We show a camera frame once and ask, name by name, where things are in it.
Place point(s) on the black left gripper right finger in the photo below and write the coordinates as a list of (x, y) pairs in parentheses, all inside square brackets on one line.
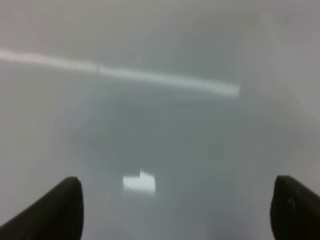
[(294, 210)]

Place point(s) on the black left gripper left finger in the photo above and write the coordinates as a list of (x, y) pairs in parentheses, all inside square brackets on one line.
[(58, 215)]

